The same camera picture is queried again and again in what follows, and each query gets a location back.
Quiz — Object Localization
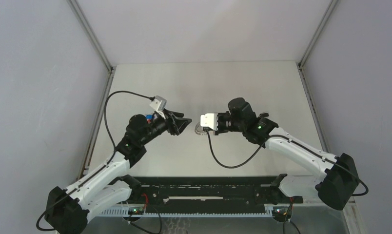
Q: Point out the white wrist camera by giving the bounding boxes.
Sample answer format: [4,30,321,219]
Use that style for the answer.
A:
[149,96,167,119]
[200,113,218,132]

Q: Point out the right black camera cable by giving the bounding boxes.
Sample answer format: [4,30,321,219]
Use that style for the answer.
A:
[204,127,369,197]

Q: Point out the aluminium frame post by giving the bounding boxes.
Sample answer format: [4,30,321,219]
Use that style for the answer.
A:
[66,0,114,73]
[298,0,340,70]

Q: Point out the right green circuit board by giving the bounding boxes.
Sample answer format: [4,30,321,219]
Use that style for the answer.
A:
[272,207,292,216]

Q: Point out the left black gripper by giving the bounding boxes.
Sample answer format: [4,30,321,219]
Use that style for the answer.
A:
[140,109,192,146]

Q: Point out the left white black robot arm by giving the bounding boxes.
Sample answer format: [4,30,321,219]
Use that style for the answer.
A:
[40,111,192,234]

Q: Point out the silver keyring with chain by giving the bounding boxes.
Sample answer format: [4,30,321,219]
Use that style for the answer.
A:
[195,127,206,136]

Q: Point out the black camera cable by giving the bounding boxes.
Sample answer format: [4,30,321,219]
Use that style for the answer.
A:
[204,127,369,197]
[36,91,155,232]

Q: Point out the right aluminium frame post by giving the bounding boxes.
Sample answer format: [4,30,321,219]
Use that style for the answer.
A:
[298,0,340,70]

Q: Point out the black capped silver key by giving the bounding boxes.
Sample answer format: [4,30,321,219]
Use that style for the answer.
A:
[259,113,269,118]

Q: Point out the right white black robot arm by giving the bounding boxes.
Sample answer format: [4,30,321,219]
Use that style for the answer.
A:
[213,97,361,210]

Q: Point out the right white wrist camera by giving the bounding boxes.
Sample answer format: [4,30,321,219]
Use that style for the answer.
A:
[200,113,218,132]

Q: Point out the green circuit board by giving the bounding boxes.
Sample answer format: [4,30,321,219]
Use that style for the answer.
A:
[128,208,145,215]
[272,207,292,216]

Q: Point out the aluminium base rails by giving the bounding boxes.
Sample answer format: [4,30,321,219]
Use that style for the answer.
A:
[61,184,356,214]

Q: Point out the left black camera cable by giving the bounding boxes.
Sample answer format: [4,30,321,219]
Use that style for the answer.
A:
[36,91,155,232]

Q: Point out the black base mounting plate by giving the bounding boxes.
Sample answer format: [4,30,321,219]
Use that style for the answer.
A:
[120,174,304,213]

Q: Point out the left aluminium frame post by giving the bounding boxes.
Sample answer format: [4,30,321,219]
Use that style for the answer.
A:
[66,0,114,73]

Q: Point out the left green circuit board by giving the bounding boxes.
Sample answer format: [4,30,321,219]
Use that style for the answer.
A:
[128,208,145,215]

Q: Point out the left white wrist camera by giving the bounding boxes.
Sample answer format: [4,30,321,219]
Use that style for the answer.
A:
[149,96,167,119]

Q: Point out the white slotted cable duct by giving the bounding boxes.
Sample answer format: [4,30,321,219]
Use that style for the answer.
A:
[98,207,273,217]

